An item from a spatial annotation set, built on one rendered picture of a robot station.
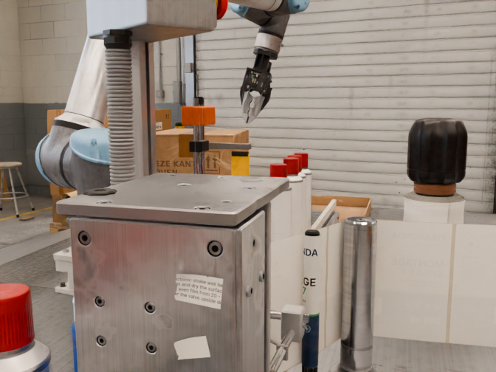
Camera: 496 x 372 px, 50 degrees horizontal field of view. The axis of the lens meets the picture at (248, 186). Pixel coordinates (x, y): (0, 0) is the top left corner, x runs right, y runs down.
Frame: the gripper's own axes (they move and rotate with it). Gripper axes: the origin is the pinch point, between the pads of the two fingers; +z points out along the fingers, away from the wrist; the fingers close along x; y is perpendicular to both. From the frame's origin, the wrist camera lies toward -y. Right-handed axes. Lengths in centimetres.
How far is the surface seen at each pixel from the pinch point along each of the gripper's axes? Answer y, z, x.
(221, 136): 22.1, 6.9, -3.1
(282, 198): 58, 15, 17
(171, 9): 97, -6, -1
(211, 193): 125, 10, 13
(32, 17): -496, -70, -352
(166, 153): 21.1, 15.1, -16.0
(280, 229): 57, 21, 18
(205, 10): 94, -7, 2
